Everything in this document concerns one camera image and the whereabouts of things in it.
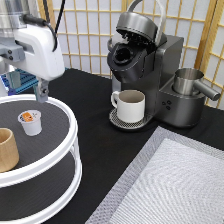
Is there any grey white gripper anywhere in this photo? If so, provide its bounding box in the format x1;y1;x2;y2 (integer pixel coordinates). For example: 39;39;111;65
0;25;65;103

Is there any white coffee pod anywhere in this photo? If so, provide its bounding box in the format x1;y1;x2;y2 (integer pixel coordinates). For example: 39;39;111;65
18;110;42;136

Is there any grey Keurig coffee machine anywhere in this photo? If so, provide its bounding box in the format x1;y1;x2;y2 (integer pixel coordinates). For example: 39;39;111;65
107;0;208;130

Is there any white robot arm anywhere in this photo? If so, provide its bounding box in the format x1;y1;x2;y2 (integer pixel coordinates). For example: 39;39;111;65
0;0;65;103

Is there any wooden cup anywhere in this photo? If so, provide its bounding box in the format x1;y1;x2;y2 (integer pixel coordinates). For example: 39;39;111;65
0;128;19;173

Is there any wooden shoji screen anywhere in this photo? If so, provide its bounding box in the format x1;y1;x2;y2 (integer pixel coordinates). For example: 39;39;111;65
33;0;224;111

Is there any white two-tier round shelf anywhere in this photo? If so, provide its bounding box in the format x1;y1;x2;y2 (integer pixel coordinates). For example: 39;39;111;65
0;94;82;224

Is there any white ceramic mug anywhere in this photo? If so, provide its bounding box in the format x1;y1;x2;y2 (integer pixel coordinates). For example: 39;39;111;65
111;90;145;123

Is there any stainless steel milk frother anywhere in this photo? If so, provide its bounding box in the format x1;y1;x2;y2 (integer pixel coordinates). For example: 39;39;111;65
173;68;221;101

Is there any grey woven placemat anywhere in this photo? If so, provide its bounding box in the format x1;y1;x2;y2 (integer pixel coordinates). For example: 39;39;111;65
85;127;224;224

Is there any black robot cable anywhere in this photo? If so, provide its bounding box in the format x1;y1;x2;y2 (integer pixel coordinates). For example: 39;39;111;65
21;0;67;53

